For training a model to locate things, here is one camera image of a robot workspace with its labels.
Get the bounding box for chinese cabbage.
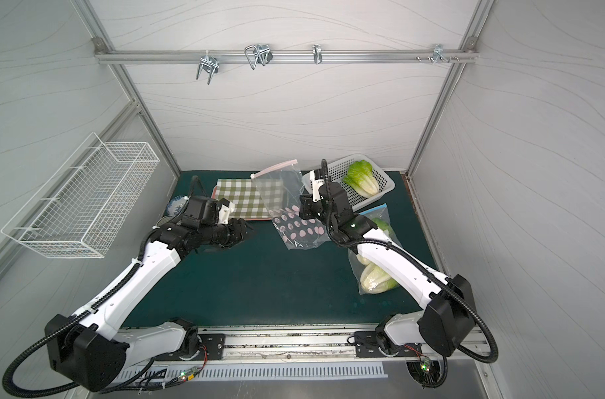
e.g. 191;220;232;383
359;264;398;294
372;218;396;239
342;161;380;198

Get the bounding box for white wire wall basket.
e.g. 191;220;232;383
1;133;160;259

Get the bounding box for metal hook clamp left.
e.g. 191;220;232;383
195;52;219;85

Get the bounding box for green checkered cloth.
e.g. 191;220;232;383
213;179;284;220

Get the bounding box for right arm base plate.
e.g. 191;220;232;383
347;330;422;359

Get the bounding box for white plastic basket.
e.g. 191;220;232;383
327;154;395;211

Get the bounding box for clear blue-zip zipper bag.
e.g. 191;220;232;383
346;202;403;296

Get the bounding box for blue floral bowl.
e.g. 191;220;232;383
166;196;189;217

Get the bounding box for aluminium top rail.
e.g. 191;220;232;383
95;48;480;65

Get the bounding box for metal hook clamp middle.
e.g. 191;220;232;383
244;43;274;70

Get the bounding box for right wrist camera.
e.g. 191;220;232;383
309;169;325;202

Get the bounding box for left black corrugated cable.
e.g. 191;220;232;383
1;175;209;399

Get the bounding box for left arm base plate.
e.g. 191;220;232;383
156;332;226;362

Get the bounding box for grey striped mug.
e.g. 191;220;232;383
156;215;173;228

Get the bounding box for metal bracket right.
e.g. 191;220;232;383
416;44;459;64

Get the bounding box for metal hook small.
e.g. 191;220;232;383
312;44;322;65

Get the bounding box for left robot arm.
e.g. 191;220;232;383
45;196;249;392

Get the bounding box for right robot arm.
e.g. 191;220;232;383
299;182;475;357

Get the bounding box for right black cable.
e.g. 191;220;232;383
320;158;500;389

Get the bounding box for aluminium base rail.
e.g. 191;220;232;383
82;323;493;368

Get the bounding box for pink-dotted zipper bag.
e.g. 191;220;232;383
250;160;329;250

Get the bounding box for white vented strip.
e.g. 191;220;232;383
95;361;388;384

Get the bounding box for metal hook clamp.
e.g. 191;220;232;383
244;43;274;70
195;52;219;85

